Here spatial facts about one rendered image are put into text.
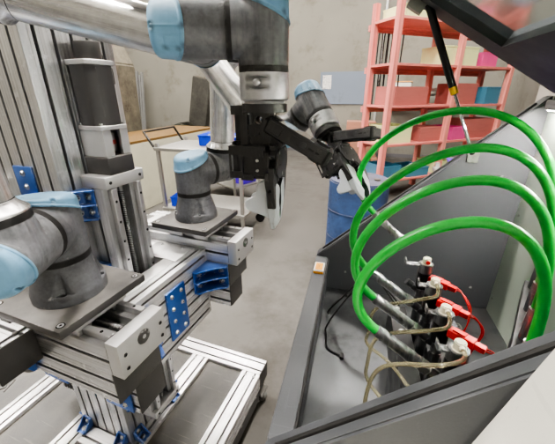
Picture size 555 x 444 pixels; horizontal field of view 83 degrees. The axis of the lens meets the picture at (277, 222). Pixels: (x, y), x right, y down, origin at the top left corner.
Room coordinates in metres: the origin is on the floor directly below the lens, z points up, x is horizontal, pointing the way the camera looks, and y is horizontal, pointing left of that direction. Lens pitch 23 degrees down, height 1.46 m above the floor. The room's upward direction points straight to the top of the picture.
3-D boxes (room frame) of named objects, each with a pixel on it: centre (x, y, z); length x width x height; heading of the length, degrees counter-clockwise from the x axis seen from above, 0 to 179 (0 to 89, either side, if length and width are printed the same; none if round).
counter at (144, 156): (4.63, 1.94, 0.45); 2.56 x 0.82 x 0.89; 159
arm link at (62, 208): (0.60, 0.48, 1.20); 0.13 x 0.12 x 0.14; 7
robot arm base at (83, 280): (0.61, 0.48, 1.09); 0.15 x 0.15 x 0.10
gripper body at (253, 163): (0.52, 0.03, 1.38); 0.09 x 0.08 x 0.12; 76
